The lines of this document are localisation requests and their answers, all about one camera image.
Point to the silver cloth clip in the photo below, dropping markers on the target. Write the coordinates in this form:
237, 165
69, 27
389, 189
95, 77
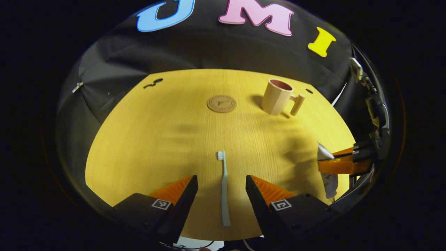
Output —
77, 86

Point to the black backdrop cloth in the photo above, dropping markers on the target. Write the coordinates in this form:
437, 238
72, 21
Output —
216, 48

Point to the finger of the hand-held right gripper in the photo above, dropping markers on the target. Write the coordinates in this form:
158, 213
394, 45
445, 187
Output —
345, 166
362, 149

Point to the small black desk fitting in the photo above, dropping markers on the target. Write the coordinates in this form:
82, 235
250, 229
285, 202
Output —
157, 81

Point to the wooden desktop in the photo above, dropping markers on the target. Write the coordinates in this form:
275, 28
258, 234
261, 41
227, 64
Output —
156, 139

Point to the beige cup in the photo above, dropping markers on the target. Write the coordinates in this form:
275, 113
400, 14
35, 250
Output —
275, 99

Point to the light green toothbrush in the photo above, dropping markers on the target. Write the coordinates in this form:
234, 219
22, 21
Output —
224, 195

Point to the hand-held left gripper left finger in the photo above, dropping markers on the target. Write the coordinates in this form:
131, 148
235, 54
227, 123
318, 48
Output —
183, 209

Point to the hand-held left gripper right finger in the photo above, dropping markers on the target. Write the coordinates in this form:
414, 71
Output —
261, 209

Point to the round brown coaster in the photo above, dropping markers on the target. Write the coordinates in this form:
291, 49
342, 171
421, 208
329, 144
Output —
221, 104

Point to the white toothpaste tube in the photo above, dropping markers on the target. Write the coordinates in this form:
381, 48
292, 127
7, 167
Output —
329, 184

